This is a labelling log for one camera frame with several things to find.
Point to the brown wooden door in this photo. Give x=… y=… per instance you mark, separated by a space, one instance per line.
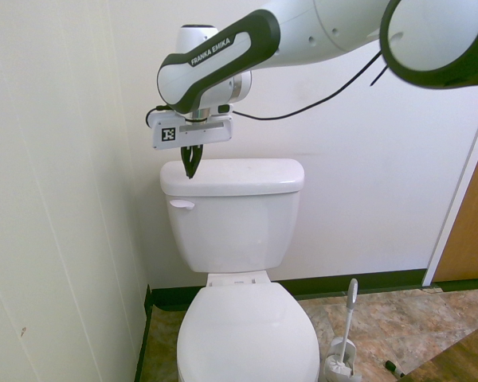
x=470 y=223

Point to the black baseboard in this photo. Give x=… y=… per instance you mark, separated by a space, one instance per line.
x=145 y=318
x=342 y=284

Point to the white toilet tank lid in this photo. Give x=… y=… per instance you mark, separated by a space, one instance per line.
x=239 y=175

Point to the white toilet tank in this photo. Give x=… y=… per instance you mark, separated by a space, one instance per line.
x=239 y=235

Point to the white toilet bowl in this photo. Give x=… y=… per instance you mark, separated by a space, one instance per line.
x=239 y=275

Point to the white flush lever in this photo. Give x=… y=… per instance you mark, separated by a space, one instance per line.
x=180 y=204

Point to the white door frame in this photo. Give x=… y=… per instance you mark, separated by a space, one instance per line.
x=462 y=175

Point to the white toilet brush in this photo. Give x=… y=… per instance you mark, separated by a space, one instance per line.
x=348 y=318

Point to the white toilet brush holder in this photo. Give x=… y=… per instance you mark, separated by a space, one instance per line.
x=354 y=352

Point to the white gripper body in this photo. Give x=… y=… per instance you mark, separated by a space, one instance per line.
x=207 y=133

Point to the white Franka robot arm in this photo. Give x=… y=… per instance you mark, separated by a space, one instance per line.
x=302 y=36

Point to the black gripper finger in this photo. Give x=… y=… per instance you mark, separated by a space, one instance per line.
x=186 y=161
x=197 y=159

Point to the white toilet seat lid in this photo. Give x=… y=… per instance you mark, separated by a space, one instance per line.
x=247 y=334

